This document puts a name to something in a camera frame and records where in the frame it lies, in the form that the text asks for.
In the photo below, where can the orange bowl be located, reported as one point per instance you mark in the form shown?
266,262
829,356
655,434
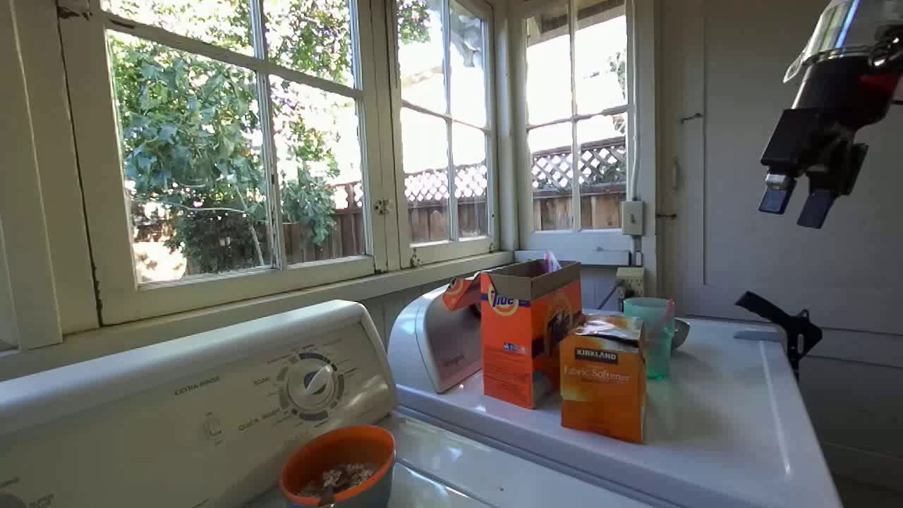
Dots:
328,452

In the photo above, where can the white plug adapter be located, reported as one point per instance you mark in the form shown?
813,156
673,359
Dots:
631,280

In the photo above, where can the white washing machine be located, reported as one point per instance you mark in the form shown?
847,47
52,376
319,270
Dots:
143,414

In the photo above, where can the white dryer silver panel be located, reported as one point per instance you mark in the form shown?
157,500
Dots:
714,434

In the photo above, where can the metal bowl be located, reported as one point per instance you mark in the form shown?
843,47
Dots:
680,334

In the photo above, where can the wooden lattice fence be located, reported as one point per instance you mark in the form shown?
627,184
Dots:
553,172

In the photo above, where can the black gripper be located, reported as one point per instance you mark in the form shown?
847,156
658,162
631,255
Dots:
829,124

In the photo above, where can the orange Tide detergent box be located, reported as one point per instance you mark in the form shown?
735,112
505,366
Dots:
527,349

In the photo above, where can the white wall outlet box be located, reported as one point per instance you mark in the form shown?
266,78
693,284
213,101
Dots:
634,218

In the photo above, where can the round washer dial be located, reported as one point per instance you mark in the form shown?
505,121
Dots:
311,385

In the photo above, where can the white framed window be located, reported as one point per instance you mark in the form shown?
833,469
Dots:
187,142
575,142
425,142

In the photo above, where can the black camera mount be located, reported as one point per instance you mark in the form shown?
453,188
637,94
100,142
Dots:
795,331

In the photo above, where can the green garden trees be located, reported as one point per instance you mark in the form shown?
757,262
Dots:
198,114

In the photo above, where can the teal translucent cup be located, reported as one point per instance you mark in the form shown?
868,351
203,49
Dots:
658,349

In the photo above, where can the Kirkland fabric softener box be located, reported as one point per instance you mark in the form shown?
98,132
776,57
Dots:
601,397

